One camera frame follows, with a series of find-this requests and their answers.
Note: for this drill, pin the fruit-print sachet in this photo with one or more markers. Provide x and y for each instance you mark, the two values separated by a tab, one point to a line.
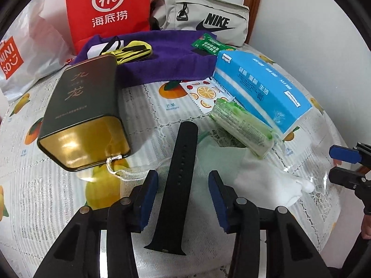
200	92

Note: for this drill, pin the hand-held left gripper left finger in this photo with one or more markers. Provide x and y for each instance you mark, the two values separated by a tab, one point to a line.
146	199

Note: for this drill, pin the yellow and black pouch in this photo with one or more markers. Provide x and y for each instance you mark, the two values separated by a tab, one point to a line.
136	46

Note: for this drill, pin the person's right hand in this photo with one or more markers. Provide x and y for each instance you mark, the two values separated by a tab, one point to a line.
366	226

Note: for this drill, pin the red paper carrier bag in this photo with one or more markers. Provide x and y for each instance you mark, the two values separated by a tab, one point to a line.
81	31

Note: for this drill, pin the dark green tea tin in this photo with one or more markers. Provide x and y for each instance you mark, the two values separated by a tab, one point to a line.
81	101

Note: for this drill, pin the fruit-print plastic tablecloth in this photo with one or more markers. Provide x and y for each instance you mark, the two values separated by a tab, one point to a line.
43	197

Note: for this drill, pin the brown wooden door frame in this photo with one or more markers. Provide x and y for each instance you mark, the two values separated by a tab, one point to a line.
253	0

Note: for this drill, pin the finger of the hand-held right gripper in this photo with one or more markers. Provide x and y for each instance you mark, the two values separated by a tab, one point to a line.
345	153
347	177

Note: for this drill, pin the green wet wipe packet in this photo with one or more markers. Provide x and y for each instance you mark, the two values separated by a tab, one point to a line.
207	42

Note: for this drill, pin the white glove with mint cuff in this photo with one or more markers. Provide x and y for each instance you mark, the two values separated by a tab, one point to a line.
260	173

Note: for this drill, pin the grey waist bag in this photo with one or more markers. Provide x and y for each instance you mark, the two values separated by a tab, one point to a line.
174	8

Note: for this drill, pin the translucent green plastic pack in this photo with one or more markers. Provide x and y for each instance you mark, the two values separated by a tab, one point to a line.
243	127

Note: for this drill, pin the white plastic shopping bag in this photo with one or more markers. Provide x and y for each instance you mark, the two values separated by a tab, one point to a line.
37	34

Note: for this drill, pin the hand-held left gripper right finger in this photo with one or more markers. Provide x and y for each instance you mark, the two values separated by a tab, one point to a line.
218	202

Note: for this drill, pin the blue tissue pack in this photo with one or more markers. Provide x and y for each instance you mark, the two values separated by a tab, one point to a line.
260	92

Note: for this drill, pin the purple towel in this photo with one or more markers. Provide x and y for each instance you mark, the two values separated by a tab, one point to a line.
168	63

